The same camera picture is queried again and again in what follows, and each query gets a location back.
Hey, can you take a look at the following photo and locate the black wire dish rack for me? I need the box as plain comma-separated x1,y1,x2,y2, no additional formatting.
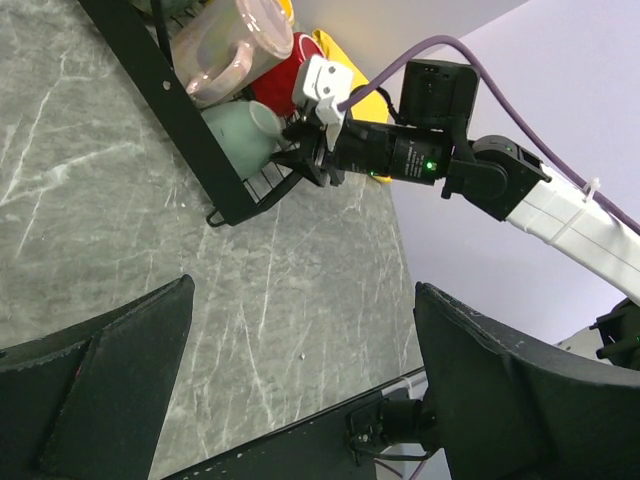
79,0,302,228

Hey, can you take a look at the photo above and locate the teal glazed ceramic mug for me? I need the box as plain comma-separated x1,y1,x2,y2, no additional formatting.
130,0,197,16

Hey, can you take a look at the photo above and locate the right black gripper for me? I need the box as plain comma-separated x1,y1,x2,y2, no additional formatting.
271,115,400,187

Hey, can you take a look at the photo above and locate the black base bar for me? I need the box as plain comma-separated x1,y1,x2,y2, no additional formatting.
169,368,449,479

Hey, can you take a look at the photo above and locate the red enamel mug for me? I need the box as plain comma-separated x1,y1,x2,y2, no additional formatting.
250,32,324,117

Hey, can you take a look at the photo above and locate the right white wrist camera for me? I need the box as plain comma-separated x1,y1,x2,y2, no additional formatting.
292,55,354,151

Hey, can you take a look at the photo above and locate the mint green cup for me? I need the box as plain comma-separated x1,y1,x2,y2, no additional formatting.
201,100,282,180

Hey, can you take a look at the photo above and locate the folded yellow cloth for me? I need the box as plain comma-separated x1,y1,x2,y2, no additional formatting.
310,28,396,187

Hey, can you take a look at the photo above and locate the yellow enamel mug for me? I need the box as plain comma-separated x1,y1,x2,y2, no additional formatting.
278,0,295,25

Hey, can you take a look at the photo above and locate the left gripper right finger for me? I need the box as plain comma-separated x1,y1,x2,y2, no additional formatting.
414,283,639,479

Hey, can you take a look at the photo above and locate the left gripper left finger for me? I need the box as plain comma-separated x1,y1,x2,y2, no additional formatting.
1,275,195,479

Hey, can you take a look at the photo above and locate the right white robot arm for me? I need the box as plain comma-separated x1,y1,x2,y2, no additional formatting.
272,56,639,369

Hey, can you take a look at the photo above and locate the pink purple-inside mug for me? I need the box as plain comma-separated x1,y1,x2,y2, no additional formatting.
171,1,294,108

